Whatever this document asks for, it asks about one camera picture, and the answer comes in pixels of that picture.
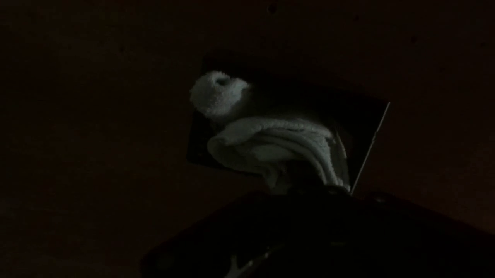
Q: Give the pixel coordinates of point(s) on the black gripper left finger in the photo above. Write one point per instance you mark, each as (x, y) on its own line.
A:
(222, 241)

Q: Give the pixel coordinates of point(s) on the white terry cloth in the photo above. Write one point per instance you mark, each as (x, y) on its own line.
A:
(273, 141)

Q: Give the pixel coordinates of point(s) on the black open box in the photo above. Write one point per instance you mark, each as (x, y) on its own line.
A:
(310, 102)

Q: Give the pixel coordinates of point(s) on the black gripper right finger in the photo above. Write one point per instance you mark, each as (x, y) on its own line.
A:
(403, 237)

